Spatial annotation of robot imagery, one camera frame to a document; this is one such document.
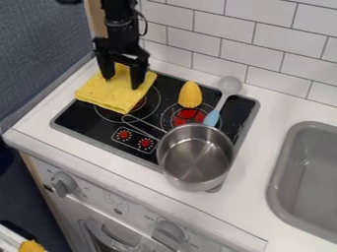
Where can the toy stove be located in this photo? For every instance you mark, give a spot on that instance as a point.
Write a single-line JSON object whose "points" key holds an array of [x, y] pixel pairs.
{"points": [[153, 114]]}

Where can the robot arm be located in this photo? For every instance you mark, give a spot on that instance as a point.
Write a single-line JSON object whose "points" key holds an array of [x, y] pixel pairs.
{"points": [[116, 10]]}

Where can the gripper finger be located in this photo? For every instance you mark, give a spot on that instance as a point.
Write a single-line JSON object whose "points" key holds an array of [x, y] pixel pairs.
{"points": [[138, 77], [105, 69]]}

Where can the silver pot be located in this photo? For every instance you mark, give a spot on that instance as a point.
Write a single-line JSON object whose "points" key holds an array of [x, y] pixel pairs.
{"points": [[195, 157]]}

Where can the yellow cloth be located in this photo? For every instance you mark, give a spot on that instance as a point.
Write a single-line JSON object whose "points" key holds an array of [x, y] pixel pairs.
{"points": [[115, 90]]}

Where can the yellow toy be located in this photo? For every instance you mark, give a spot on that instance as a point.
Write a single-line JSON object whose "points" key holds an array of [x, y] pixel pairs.
{"points": [[30, 246]]}

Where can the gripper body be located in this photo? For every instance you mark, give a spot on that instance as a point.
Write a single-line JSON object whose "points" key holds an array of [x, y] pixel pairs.
{"points": [[120, 39]]}

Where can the yellow toy corn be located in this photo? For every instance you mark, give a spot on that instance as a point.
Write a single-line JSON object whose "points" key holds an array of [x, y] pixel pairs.
{"points": [[190, 95]]}

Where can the toy sink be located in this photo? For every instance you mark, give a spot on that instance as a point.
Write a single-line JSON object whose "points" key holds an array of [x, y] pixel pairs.
{"points": [[303, 182]]}

